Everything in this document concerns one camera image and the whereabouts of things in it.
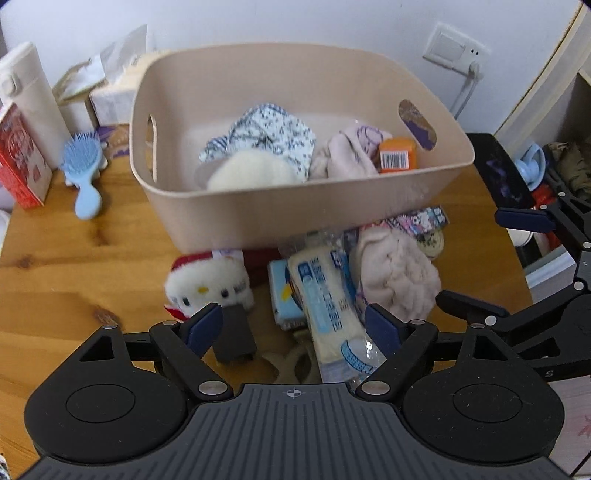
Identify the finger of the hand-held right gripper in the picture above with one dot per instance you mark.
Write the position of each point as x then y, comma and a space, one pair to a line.
526, 218
461, 302

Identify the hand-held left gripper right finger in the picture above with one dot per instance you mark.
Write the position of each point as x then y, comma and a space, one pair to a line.
381, 325

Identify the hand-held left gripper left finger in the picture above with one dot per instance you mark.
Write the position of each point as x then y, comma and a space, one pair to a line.
205, 325

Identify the white red cat plush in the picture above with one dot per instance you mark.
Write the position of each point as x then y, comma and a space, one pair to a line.
203, 281

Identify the pink fluffy towel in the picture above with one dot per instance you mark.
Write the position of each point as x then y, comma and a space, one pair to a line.
397, 272

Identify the small blue white packet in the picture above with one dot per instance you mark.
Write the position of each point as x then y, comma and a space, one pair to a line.
279, 295

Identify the long dark printed box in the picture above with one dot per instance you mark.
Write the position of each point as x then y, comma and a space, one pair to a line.
422, 219

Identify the beige plastic storage bin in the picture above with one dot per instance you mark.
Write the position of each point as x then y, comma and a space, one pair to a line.
277, 217

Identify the light blue hairbrush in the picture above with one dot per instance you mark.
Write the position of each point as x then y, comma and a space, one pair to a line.
85, 194

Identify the wooden desktop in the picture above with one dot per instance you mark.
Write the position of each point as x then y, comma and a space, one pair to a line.
92, 258

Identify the light blue plastic item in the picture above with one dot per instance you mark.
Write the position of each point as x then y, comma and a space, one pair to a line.
531, 166

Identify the black glossy board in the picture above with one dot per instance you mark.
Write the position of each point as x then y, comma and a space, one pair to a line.
498, 170

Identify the small round tin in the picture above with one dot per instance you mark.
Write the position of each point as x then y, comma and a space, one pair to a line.
431, 244

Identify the olive green cloth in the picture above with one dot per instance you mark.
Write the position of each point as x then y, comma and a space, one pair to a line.
570, 166

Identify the beige hair claw clip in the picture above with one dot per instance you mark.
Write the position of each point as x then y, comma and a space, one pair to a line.
286, 362

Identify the small orange box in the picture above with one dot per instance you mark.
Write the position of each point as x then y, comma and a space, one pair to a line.
397, 150

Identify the white fluffy cloth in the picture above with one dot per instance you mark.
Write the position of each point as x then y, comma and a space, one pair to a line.
249, 173

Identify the beige cabinet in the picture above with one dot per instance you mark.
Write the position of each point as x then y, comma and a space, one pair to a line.
554, 55

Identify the pink cloth purple embroidery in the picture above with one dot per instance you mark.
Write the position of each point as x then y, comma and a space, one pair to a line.
337, 157

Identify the blue floral white cloth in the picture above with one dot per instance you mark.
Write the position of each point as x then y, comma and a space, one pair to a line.
272, 129

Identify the yellowish soft tissue pack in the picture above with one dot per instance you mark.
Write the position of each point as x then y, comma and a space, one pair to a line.
115, 99

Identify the red drink carton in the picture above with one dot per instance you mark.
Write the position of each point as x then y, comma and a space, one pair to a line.
23, 161

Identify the brown tissue pack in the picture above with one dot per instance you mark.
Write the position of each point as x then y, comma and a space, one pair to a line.
74, 101

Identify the white thermos bottle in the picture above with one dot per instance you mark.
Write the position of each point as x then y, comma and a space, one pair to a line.
37, 101

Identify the white wall switch socket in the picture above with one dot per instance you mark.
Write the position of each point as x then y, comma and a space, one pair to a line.
450, 46

